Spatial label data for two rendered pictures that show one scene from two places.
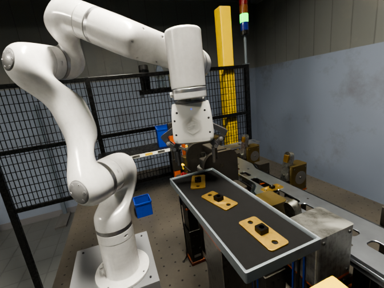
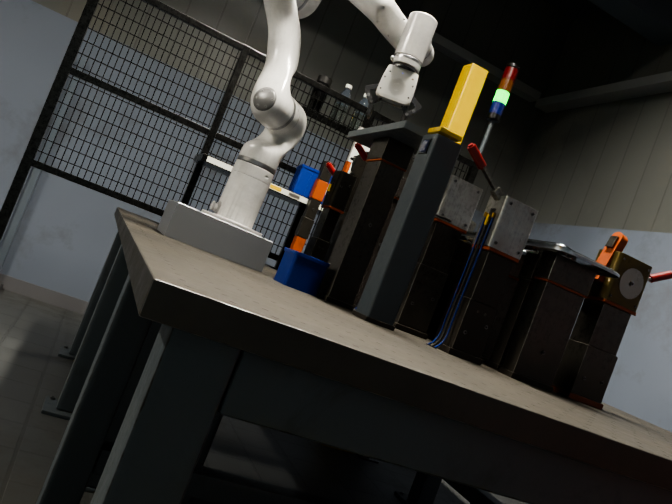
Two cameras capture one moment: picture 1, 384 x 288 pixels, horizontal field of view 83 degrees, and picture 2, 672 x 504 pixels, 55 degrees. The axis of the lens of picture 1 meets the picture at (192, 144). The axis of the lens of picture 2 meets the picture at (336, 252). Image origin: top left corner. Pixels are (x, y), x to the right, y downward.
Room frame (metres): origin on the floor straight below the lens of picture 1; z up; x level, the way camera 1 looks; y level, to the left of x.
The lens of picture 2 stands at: (-1.28, 0.02, 0.76)
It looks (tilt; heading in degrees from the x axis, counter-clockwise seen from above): 2 degrees up; 359
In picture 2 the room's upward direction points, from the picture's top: 21 degrees clockwise
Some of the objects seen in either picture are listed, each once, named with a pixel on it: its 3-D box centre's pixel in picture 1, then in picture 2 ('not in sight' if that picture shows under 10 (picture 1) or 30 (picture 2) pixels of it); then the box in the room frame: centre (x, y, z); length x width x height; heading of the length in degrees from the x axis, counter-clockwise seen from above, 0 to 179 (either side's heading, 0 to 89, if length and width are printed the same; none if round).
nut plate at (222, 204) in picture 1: (218, 198); not in sight; (0.43, -0.05, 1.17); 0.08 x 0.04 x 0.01; 34
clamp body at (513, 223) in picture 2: not in sight; (480, 277); (0.14, -0.32, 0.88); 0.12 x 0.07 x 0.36; 110
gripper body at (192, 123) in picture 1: (192, 119); (398, 85); (0.54, -0.01, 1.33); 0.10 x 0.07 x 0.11; 85
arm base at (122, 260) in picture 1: (119, 248); (243, 196); (0.66, 0.30, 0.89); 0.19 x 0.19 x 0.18
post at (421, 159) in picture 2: not in sight; (407, 231); (0.18, -0.14, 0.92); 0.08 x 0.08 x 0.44; 20
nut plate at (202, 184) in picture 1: (198, 180); not in sight; (0.54, -0.01, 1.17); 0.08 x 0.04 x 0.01; 175
